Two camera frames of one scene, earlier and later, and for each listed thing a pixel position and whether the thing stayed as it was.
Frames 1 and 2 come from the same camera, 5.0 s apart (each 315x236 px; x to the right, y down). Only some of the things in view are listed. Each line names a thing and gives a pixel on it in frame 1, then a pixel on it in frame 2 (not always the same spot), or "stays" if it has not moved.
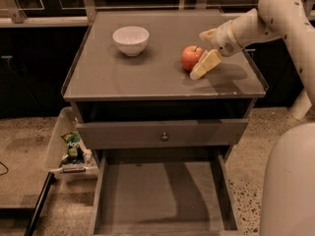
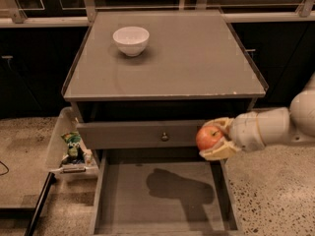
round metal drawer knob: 164,137 stays
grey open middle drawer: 162,192 stays
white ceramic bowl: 131,39 stays
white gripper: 222,39 -> 245,132
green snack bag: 75,153 stays
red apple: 191,56 -> 207,136
